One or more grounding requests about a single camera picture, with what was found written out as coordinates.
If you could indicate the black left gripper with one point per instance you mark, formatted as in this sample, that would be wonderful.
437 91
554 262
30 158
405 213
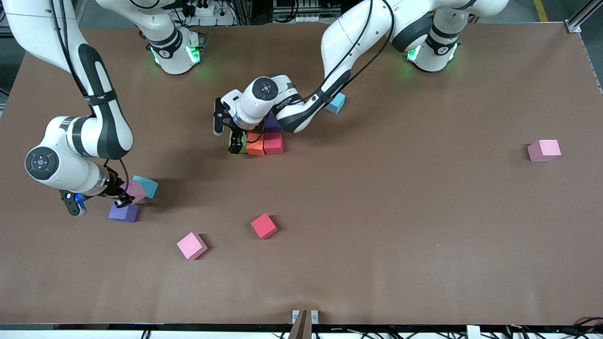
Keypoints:
237 137

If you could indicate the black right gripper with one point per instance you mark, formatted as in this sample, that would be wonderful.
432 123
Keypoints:
113 189

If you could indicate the green foam cube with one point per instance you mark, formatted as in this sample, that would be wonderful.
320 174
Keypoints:
244 149

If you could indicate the pink foam cube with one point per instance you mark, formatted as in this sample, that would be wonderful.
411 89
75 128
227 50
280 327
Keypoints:
191 246
544 150
136 190

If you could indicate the orange foam cube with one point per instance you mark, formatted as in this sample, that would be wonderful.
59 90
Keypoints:
255 146

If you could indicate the red foam cube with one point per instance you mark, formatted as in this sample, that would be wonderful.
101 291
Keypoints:
273 144
264 226

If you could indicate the purple foam cube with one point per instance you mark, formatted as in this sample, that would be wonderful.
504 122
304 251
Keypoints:
123 213
273 126

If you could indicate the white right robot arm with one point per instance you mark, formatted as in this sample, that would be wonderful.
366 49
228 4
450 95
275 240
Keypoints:
94 136

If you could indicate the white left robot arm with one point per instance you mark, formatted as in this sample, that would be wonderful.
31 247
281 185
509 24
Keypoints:
339 42

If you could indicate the blue foam cube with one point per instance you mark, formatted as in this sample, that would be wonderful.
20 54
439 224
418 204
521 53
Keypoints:
338 104
148 186

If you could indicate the white power strip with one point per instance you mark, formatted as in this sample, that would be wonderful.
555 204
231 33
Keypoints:
205 10
308 19

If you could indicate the brown paper table cover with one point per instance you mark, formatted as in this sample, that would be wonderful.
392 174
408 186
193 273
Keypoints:
424 259

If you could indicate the small white box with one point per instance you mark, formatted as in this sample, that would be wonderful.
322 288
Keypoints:
473 332

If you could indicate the small metal bracket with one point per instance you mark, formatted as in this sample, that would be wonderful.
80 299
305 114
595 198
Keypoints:
295 316

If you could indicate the aluminium frame profile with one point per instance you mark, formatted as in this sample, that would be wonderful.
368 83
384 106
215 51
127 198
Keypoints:
574 27

